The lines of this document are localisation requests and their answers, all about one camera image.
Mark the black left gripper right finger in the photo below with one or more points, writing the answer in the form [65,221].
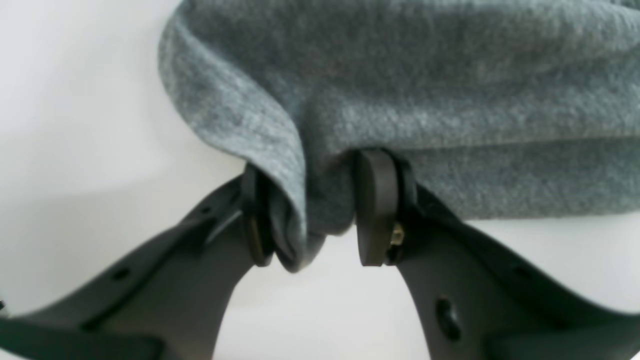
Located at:
[475,298]

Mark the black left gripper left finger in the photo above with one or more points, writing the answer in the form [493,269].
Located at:
[166,299]

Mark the grey T-shirt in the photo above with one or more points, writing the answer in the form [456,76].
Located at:
[505,109]

